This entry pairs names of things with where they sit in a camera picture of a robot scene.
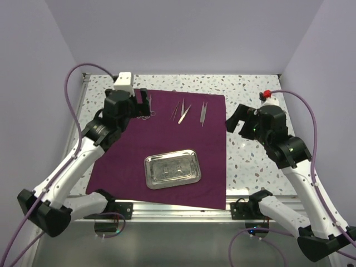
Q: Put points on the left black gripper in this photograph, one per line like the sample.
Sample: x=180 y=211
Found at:
x=141 y=109

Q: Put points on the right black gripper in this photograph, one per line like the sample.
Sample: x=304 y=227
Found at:
x=242 y=113

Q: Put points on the steel pointed tweezers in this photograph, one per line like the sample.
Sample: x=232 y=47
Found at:
x=179 y=105

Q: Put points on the purple cloth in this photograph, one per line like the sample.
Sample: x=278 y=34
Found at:
x=120 y=171

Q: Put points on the steel instrument tray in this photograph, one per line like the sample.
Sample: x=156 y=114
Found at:
x=172 y=169

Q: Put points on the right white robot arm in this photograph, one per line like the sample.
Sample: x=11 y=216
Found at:
x=322 y=231

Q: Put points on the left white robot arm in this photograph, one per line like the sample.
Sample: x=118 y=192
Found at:
x=47 y=205

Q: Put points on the aluminium rail frame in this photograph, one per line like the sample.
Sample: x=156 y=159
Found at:
x=171 y=235

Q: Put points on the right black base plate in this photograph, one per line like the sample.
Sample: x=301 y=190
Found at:
x=246 y=210

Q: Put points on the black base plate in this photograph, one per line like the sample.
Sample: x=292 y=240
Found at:
x=246 y=210
x=123 y=208

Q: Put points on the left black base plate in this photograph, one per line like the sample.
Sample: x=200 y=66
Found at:
x=123 y=208

